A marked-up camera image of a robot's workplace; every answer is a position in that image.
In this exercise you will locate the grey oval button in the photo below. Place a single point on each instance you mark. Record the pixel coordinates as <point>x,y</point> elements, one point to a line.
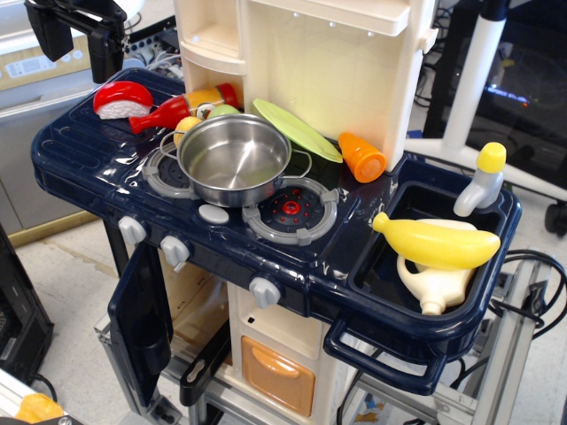
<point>213,214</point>

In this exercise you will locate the orange toy food piece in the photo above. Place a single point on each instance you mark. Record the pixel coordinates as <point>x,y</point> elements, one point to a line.
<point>37,407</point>

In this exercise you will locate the navy toy kitchen counter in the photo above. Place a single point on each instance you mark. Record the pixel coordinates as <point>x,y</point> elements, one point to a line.
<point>346,278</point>

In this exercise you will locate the yellow toy banana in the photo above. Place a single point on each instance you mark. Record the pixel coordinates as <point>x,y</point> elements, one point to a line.
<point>432,245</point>

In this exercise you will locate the red white toy sushi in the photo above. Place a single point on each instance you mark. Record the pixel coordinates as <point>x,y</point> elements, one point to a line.
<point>122,99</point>

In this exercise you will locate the grey middle stove knob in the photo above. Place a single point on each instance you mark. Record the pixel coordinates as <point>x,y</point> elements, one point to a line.
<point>175,251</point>

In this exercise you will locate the stainless steel pot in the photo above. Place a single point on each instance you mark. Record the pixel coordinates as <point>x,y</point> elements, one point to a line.
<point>234,160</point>

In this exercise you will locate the navy toy oven door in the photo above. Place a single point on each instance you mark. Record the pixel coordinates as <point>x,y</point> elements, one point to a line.
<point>141,328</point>

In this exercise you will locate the light green toy plate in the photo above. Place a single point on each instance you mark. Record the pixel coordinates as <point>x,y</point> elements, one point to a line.
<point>297,131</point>

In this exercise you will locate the grey right stove knob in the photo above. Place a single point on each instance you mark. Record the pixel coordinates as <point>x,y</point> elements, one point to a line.
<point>265,292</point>

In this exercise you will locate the grey yellow toy faucet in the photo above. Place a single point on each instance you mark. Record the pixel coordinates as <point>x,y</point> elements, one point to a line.
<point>486,182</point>

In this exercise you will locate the yellow toy lemon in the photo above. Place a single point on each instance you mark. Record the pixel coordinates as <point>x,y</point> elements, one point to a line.
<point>184,126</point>

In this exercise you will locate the black computer case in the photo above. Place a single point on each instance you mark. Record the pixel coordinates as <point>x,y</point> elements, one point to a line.
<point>26,329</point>

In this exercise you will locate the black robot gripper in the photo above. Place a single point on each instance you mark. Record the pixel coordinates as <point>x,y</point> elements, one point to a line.
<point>101,21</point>

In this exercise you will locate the red toy ketchup bottle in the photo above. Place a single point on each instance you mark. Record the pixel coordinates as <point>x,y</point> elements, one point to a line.
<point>196,104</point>

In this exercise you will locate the grey left stove knob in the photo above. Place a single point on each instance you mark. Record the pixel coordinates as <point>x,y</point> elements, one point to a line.
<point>132,231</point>

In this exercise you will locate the cream toy kitchen back panel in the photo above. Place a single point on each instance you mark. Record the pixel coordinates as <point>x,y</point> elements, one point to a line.
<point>340,66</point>

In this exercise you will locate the grey left toy burner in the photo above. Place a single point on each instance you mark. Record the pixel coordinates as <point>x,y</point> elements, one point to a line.
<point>164,175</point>

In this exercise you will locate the orange toy carrot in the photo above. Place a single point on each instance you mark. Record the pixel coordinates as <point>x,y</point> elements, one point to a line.
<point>365,161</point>

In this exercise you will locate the white stand post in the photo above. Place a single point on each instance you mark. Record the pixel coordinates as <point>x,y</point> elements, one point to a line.
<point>502,76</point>

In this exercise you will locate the grey stove knob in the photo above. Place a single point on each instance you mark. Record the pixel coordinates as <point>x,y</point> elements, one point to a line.
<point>175,251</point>
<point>265,292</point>
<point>132,231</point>

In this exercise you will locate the cream toy jug bottle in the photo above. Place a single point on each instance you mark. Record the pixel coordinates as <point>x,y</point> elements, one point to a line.
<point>435,289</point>

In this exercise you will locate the aluminium frame rail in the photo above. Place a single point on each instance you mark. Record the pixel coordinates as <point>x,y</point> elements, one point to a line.
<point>499,383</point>

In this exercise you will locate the orange toy drawer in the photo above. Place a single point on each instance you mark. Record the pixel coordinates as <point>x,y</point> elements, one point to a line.
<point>285,381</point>

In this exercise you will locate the grey red toy burner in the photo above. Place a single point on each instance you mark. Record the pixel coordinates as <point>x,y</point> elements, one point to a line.
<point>300,212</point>

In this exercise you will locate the green toy apple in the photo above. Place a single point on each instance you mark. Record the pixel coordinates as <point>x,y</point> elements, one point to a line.
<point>221,110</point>

